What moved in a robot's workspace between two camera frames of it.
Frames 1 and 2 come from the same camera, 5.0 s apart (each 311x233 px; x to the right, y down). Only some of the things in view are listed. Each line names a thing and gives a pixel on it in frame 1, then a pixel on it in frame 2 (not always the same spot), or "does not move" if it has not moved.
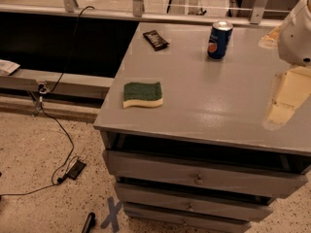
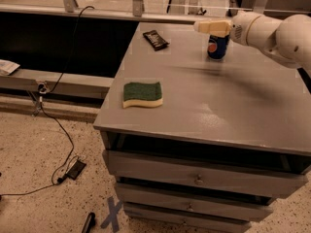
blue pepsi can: x=219 y=38 does not move
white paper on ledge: x=8 y=67 does not move
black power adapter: x=75 y=170 does not move
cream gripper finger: x=289 y=90 to x=246 y=28
